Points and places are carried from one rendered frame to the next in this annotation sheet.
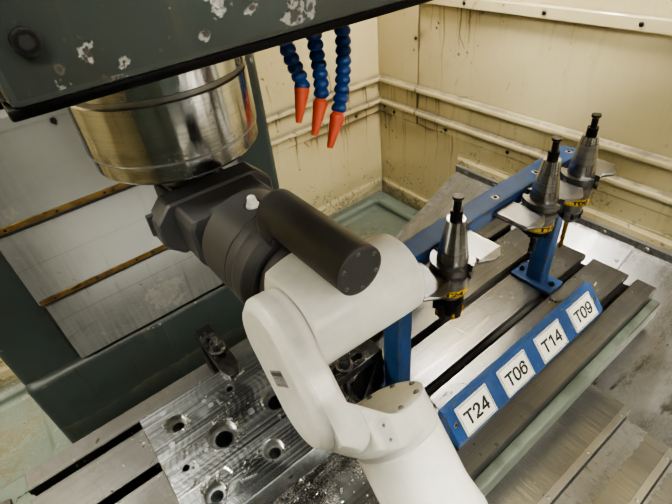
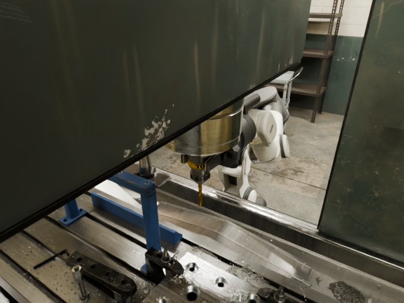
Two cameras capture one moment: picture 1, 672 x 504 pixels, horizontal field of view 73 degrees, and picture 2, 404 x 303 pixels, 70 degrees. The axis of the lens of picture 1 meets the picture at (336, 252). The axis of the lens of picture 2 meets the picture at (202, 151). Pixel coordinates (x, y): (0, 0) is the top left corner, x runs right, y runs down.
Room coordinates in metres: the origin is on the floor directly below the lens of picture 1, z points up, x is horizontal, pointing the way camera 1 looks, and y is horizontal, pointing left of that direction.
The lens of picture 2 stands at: (0.63, 0.62, 1.70)
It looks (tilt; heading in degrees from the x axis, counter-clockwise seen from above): 28 degrees down; 247
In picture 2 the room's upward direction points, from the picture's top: straight up
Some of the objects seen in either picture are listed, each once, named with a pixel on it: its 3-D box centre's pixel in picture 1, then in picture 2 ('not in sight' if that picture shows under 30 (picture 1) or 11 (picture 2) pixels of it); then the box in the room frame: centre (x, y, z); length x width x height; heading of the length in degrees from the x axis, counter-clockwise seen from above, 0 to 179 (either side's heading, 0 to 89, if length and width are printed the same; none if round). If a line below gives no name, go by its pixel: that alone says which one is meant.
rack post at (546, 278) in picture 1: (548, 227); (65, 187); (0.74, -0.45, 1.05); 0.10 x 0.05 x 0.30; 34
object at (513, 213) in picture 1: (521, 217); not in sight; (0.57, -0.30, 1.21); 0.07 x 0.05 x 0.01; 34
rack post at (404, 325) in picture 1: (397, 338); (152, 230); (0.49, -0.09, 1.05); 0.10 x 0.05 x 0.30; 34
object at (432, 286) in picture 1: (425, 282); (160, 179); (0.45, -0.12, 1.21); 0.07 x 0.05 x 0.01; 34
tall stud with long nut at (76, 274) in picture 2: not in sight; (80, 282); (0.73, -0.05, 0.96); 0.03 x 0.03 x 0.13
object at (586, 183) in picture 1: (579, 177); not in sight; (0.67, -0.43, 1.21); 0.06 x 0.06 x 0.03
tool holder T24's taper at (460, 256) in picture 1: (454, 238); (145, 161); (0.48, -0.16, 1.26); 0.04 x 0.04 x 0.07
